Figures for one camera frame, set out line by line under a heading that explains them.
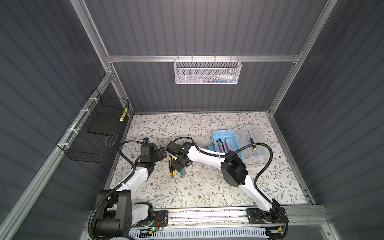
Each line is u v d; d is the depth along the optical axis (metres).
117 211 0.41
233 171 0.60
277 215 0.64
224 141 1.03
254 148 0.85
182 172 0.88
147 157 0.68
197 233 0.71
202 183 0.85
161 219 0.72
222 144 1.02
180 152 0.69
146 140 0.79
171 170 0.89
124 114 0.82
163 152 0.83
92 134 0.73
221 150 0.99
